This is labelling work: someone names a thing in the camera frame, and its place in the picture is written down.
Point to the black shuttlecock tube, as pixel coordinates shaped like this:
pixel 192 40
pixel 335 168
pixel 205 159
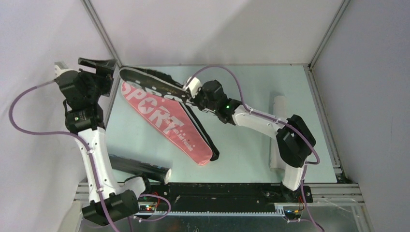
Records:
pixel 132 166

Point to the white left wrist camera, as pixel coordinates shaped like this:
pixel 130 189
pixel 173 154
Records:
pixel 62 71

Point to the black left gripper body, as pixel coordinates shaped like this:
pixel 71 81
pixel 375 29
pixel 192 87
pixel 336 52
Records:
pixel 99 86

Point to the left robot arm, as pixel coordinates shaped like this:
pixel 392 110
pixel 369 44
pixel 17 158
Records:
pixel 108 201

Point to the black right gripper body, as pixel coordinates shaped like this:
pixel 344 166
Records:
pixel 200 100

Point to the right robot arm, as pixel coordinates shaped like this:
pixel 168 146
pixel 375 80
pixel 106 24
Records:
pixel 294 139

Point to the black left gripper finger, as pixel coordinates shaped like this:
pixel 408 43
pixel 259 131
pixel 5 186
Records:
pixel 109 64
pixel 105 72

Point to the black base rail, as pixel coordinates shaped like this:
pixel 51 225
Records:
pixel 227 198

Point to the black racket cover bag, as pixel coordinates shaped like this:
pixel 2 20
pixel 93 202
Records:
pixel 156 83

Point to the white shuttlecock tube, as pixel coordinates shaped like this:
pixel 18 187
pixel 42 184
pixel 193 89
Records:
pixel 278 105

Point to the pink racket cover bag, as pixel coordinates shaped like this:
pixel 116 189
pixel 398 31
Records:
pixel 176 123

